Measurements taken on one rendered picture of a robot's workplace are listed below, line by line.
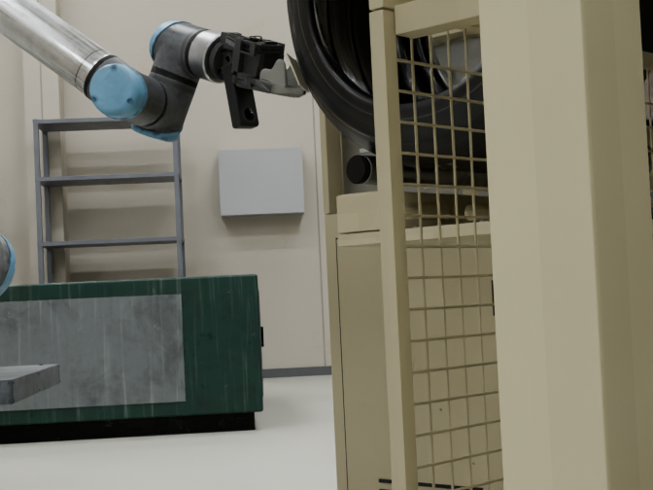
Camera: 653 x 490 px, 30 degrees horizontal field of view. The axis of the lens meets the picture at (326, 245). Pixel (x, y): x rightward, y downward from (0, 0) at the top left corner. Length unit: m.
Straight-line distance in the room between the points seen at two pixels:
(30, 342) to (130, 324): 0.54
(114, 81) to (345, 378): 0.98
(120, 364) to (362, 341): 4.03
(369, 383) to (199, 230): 8.42
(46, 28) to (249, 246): 8.91
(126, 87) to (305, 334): 9.04
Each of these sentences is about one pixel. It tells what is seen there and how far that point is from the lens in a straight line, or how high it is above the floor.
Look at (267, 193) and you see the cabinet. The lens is 10.84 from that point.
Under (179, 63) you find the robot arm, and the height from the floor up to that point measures 1.14.
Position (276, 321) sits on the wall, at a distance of 11.07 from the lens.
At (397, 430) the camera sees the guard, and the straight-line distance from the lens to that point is 1.15.
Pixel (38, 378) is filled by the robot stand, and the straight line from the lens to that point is 2.30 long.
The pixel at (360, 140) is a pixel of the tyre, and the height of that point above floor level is 0.94.
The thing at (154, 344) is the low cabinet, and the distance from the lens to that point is 6.66.
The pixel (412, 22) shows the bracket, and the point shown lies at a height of 0.96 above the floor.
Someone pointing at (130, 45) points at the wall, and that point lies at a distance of 11.35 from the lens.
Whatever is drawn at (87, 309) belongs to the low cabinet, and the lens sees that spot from 6.68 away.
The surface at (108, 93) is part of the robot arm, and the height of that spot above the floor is 1.07.
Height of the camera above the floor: 0.71
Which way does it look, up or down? 2 degrees up
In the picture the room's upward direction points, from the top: 3 degrees counter-clockwise
